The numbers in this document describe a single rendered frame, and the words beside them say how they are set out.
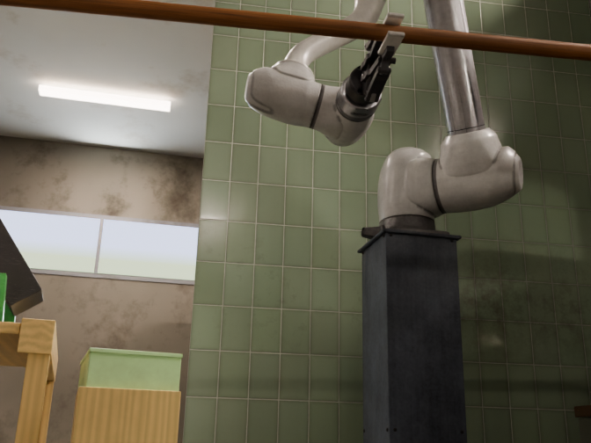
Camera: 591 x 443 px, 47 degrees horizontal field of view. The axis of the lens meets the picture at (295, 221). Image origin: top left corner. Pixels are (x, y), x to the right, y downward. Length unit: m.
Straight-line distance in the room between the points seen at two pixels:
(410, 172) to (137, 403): 2.16
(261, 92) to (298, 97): 0.08
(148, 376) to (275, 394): 1.46
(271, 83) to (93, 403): 2.40
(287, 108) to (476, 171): 0.57
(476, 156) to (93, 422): 2.41
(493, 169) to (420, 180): 0.19
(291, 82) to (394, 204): 0.53
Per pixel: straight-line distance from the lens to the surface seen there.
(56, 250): 7.58
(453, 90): 1.84
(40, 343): 3.63
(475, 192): 1.82
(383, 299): 1.75
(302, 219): 2.40
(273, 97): 1.48
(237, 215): 2.38
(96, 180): 7.82
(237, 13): 1.21
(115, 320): 7.39
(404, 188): 1.86
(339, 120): 1.48
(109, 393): 3.58
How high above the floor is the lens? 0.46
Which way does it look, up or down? 19 degrees up
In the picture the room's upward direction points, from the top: 1 degrees clockwise
